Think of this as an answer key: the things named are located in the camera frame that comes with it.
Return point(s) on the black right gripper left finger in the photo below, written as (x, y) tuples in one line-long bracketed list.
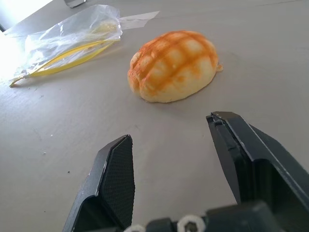
[(116, 183)]

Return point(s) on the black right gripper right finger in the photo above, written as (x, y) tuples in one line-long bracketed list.
[(256, 166)]

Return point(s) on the golden scored bread bun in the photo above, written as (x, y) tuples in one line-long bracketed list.
[(172, 68)]

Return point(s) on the clear plastic bag yellow zip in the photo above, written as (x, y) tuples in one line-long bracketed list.
[(67, 41)]

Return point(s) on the grey metal object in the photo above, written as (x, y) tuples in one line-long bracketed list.
[(74, 3)]

